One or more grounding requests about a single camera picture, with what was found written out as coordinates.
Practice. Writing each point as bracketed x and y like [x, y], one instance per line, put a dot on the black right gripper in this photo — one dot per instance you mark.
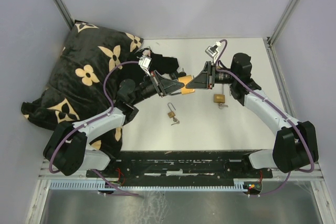
[205, 80]

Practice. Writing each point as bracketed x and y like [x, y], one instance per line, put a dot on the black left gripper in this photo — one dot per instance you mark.
[169, 85]

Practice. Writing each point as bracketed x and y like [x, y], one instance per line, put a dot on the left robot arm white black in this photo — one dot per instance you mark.
[69, 149]

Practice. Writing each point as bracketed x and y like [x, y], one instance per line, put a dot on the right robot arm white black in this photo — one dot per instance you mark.
[295, 146]

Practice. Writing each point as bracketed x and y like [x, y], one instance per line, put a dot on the small padlock key bunch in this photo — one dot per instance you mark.
[175, 121]

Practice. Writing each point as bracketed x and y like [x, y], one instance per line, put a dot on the black padlock with keys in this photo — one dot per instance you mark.
[175, 74]

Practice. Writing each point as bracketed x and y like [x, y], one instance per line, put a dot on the medium brass padlock long shackle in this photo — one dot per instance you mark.
[222, 94]

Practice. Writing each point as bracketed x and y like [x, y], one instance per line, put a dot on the small brass padlock long shackle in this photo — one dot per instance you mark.
[172, 109]

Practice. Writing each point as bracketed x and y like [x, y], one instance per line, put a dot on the black printed garment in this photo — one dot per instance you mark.
[163, 65]

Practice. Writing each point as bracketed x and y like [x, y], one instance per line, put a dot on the black floral pillow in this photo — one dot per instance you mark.
[85, 75]

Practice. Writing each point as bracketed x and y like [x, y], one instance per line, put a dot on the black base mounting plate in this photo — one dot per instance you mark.
[182, 168]

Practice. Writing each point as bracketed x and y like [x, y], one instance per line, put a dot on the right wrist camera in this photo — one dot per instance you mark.
[213, 51]

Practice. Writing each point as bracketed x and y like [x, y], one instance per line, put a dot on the right aluminium corner post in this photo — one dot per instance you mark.
[289, 10]

